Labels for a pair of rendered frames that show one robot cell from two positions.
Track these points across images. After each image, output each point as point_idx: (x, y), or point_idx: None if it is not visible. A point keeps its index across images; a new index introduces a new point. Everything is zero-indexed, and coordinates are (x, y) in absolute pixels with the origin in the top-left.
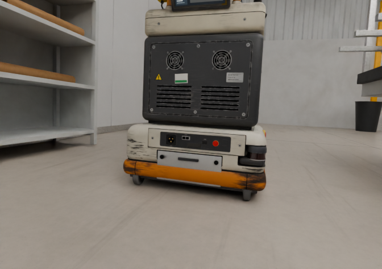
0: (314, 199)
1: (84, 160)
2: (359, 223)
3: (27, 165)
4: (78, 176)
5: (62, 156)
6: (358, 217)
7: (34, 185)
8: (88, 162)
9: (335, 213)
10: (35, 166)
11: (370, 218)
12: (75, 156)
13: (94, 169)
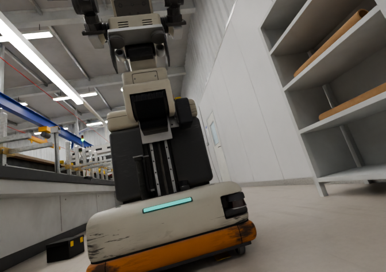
0: (81, 269)
1: (315, 212)
2: (77, 263)
3: (312, 202)
4: (258, 215)
5: (350, 203)
6: (70, 267)
7: (257, 210)
8: (301, 214)
9: (83, 263)
10: (307, 203)
11: (62, 269)
12: (345, 207)
13: (269, 217)
